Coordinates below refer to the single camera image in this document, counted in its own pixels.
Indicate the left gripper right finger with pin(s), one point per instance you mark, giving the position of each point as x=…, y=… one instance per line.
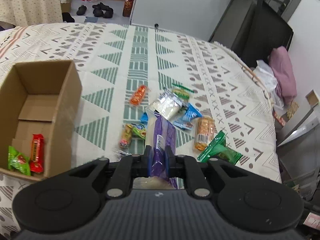
x=170, y=162

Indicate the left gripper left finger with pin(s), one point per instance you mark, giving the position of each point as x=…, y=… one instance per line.
x=147, y=161

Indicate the purple snack bag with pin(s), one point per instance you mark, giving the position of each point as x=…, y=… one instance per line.
x=160, y=133

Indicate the small multicolour candy packet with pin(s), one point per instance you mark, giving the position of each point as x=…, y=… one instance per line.
x=130, y=130

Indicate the orange cracker packet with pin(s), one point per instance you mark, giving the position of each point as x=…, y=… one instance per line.
x=205, y=130

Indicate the dark green snack packet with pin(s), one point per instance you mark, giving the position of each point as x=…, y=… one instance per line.
x=217, y=148

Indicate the blue snack packet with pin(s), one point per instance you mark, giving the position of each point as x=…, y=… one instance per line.
x=190, y=114

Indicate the silver white snack packet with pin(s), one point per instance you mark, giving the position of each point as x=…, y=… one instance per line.
x=168, y=104

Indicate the orange snack packet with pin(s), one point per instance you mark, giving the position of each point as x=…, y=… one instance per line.
x=138, y=96

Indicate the green biscuit packet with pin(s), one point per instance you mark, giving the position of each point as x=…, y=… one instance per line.
x=182, y=92

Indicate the red candy packet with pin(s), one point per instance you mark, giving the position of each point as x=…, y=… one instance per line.
x=37, y=154

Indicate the bright green snack packet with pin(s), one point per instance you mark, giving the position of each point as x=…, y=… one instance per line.
x=18, y=161

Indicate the patterned bed blanket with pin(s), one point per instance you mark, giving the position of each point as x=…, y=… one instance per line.
x=113, y=60

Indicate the cardboard box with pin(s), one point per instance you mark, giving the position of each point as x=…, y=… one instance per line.
x=40, y=97

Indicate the pink pillow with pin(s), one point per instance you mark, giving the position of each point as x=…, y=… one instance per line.
x=281, y=65

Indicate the red bottle on floor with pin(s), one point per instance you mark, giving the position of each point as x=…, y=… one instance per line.
x=128, y=4

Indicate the black shoes on floor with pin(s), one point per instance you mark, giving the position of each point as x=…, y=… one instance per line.
x=99, y=10

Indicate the table with dotted cloth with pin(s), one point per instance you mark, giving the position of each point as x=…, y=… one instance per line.
x=30, y=12

